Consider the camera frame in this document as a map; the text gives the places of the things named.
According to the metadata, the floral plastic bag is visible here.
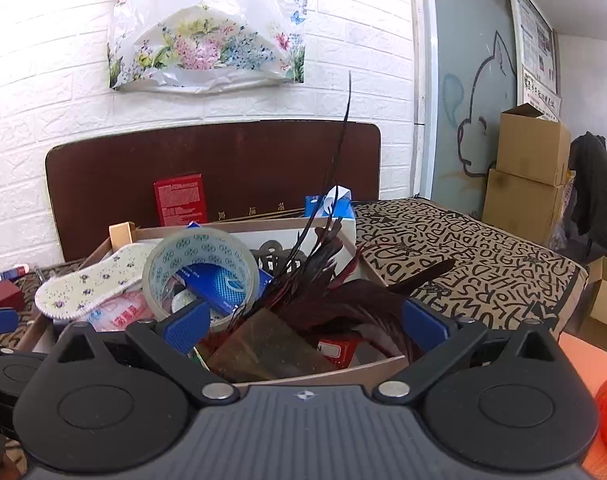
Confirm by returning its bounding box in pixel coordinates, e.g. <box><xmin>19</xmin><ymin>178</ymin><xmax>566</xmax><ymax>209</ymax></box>
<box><xmin>107</xmin><ymin>0</ymin><xmax>309</xmax><ymax>94</ymax></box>

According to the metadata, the shiny copper box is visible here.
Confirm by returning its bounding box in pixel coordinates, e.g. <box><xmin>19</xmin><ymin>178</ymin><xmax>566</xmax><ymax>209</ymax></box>
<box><xmin>206</xmin><ymin>307</ymin><xmax>337</xmax><ymax>384</ymax></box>

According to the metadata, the wall poster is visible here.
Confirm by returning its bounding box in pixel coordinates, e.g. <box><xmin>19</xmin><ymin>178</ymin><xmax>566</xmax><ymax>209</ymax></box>
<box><xmin>512</xmin><ymin>0</ymin><xmax>562</xmax><ymax>117</ymax></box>

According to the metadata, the red packet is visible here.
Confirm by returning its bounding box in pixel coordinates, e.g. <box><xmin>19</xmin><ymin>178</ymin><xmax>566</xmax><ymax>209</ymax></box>
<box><xmin>316</xmin><ymin>337</ymin><xmax>365</xmax><ymax>372</ymax></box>

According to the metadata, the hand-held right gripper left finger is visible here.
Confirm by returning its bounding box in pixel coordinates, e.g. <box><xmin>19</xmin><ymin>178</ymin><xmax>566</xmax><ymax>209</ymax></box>
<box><xmin>48</xmin><ymin>300</ymin><xmax>240</xmax><ymax>408</ymax></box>

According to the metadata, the dark red feather duster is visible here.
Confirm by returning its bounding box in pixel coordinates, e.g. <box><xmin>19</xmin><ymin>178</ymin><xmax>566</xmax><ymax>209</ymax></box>
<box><xmin>224</xmin><ymin>70</ymin><xmax>457</xmax><ymax>362</ymax></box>

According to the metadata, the clear tape roll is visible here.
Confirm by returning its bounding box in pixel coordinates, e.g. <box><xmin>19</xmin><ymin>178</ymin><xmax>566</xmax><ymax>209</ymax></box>
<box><xmin>142</xmin><ymin>227</ymin><xmax>261</xmax><ymax>332</ymax></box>

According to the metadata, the blue medicine box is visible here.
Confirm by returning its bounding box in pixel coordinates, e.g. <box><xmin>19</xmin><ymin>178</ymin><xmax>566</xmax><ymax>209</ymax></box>
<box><xmin>176</xmin><ymin>221</ymin><xmax>275</xmax><ymax>317</ymax></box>

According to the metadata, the small dark red box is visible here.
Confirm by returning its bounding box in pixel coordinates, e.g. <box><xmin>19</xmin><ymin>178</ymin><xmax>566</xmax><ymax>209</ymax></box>
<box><xmin>0</xmin><ymin>280</ymin><xmax>26</xmax><ymax>314</ymax></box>

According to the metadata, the pink packet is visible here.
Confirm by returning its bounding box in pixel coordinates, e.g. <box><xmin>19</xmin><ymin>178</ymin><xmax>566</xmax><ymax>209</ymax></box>
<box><xmin>88</xmin><ymin>290</ymin><xmax>160</xmax><ymax>334</ymax></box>

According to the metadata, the cardboard container box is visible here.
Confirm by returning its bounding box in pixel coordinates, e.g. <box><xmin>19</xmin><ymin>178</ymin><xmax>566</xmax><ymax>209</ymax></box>
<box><xmin>16</xmin><ymin>215</ymin><xmax>410</xmax><ymax>387</ymax></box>

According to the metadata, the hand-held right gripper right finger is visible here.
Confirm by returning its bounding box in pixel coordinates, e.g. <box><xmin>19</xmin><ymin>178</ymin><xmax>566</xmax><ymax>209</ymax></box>
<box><xmin>372</xmin><ymin>298</ymin><xmax>559</xmax><ymax>406</ymax></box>

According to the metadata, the black ornament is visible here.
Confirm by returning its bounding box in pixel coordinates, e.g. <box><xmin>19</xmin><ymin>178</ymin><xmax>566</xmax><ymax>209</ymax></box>
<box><xmin>251</xmin><ymin>240</ymin><xmax>305</xmax><ymax>277</ymax></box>

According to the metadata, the red carton box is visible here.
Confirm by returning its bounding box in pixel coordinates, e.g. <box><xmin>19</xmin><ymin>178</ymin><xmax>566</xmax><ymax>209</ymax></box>
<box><xmin>154</xmin><ymin>173</ymin><xmax>208</xmax><ymax>228</ymax></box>

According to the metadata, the dark hanging clothing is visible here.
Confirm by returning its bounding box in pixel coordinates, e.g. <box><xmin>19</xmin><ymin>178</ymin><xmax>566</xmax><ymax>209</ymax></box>
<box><xmin>569</xmin><ymin>131</ymin><xmax>607</xmax><ymax>267</ymax></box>

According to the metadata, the glue stick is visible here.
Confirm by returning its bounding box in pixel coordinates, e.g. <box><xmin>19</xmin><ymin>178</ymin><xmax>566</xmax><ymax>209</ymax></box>
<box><xmin>0</xmin><ymin>265</ymin><xmax>32</xmax><ymax>285</ymax></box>

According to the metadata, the white floral shoe insole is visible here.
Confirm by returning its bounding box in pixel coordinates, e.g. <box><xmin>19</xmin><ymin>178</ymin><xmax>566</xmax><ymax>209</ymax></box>
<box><xmin>34</xmin><ymin>241</ymin><xmax>157</xmax><ymax>322</ymax></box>

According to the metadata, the brown cardboard box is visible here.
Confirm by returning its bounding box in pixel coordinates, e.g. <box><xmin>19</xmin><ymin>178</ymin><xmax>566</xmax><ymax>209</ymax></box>
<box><xmin>483</xmin><ymin>167</ymin><xmax>575</xmax><ymax>247</ymax></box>
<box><xmin>496</xmin><ymin>103</ymin><xmax>572</xmax><ymax>187</ymax></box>

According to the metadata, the grey panel with cat drawing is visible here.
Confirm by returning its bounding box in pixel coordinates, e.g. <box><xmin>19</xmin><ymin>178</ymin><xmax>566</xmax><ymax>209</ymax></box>
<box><xmin>427</xmin><ymin>0</ymin><xmax>522</xmax><ymax>222</ymax></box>

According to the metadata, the letter printed blanket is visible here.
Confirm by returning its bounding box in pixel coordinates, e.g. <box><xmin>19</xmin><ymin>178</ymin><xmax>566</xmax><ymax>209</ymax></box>
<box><xmin>0</xmin><ymin>197</ymin><xmax>590</xmax><ymax>477</ymax></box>

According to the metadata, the dark brown wooden headboard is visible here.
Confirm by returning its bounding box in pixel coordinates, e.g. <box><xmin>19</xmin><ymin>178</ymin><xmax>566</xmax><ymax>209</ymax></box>
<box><xmin>45</xmin><ymin>119</ymin><xmax>382</xmax><ymax>264</ymax></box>

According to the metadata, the blue tissue pack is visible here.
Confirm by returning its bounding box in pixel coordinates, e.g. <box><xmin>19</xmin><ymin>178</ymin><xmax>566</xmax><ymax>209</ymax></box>
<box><xmin>303</xmin><ymin>185</ymin><xmax>357</xmax><ymax>247</ymax></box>

